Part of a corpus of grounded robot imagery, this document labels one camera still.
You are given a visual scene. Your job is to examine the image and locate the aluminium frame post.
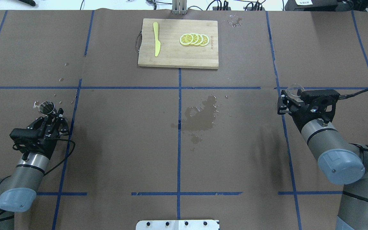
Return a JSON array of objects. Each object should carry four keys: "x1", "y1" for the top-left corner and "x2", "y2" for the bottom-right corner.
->
[{"x1": 172, "y1": 0, "x2": 188, "y2": 15}]

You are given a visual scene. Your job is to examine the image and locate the wooden cutting board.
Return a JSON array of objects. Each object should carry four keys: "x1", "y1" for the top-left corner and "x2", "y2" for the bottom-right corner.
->
[{"x1": 138, "y1": 18, "x2": 219, "y2": 69}]

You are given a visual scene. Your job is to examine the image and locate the black box with label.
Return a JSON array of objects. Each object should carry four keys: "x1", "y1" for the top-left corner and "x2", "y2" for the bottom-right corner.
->
[{"x1": 284, "y1": 0, "x2": 338, "y2": 12}]

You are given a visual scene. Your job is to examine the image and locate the small glass beaker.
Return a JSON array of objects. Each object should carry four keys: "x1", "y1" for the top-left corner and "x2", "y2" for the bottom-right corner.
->
[{"x1": 285, "y1": 83, "x2": 305, "y2": 102}]

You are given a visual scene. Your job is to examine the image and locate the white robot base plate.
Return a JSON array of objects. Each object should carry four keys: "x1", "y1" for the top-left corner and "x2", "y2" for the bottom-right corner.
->
[{"x1": 135, "y1": 219, "x2": 220, "y2": 230}]

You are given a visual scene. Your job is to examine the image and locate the lemon slice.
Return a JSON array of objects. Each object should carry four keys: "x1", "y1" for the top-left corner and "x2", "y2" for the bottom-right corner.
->
[
  {"x1": 194, "y1": 34, "x2": 203, "y2": 46},
  {"x1": 190, "y1": 33, "x2": 200, "y2": 45},
  {"x1": 199, "y1": 34, "x2": 210, "y2": 47},
  {"x1": 179, "y1": 33, "x2": 194, "y2": 46}
]

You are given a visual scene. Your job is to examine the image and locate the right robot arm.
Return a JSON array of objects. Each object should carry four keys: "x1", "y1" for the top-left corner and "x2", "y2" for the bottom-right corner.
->
[{"x1": 277, "y1": 88, "x2": 368, "y2": 230}]

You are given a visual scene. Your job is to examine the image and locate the front lemon slice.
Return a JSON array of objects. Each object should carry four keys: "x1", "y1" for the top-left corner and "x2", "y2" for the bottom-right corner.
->
[{"x1": 179, "y1": 33, "x2": 194, "y2": 46}]

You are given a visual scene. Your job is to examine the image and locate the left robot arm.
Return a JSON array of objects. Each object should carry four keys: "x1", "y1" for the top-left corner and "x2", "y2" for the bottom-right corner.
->
[{"x1": 0, "y1": 106, "x2": 70, "y2": 230}]

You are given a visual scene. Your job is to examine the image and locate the yellow plastic knife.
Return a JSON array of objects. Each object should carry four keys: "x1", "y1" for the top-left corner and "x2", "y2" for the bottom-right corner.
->
[{"x1": 152, "y1": 22, "x2": 161, "y2": 57}]

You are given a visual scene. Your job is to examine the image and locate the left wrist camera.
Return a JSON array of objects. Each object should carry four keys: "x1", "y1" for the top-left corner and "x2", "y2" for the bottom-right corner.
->
[{"x1": 9, "y1": 128, "x2": 41, "y2": 142}]

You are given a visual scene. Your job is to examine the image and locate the steel jigger measuring cup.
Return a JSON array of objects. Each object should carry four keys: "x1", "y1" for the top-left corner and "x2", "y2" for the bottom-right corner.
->
[{"x1": 38, "y1": 101, "x2": 58, "y2": 119}]

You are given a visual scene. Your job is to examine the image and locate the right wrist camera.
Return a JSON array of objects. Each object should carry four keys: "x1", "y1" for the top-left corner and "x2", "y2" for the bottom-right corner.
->
[{"x1": 309, "y1": 90, "x2": 340, "y2": 105}]

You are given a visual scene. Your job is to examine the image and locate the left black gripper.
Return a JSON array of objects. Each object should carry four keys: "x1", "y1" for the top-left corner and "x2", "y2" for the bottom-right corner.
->
[{"x1": 21, "y1": 108, "x2": 70, "y2": 160}]

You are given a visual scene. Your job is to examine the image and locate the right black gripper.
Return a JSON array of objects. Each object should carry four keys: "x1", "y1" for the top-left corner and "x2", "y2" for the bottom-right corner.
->
[{"x1": 277, "y1": 90, "x2": 334, "y2": 132}]

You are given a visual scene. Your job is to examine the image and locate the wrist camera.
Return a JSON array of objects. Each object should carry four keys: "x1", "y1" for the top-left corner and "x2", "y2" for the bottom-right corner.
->
[
  {"x1": 9, "y1": 128, "x2": 41, "y2": 142},
  {"x1": 309, "y1": 90, "x2": 340, "y2": 105}
]

